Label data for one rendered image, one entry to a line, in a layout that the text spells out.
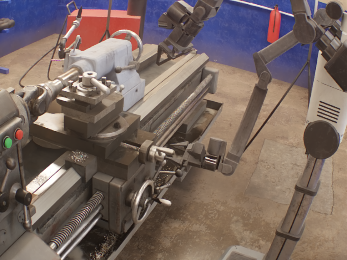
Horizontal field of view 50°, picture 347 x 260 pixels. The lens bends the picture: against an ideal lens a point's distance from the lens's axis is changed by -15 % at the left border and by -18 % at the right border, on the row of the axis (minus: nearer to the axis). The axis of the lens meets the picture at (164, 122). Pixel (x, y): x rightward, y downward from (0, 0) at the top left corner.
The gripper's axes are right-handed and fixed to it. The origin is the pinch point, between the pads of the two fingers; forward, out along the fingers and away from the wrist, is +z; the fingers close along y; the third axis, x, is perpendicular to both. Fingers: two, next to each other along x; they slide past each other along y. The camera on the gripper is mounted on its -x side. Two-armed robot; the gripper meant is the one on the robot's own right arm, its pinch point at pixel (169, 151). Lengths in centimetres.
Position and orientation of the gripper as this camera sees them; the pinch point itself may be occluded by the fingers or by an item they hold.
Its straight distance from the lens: 170.9
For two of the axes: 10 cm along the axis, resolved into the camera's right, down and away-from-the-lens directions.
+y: -3.5, 8.3, -4.3
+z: -9.3, -2.5, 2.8
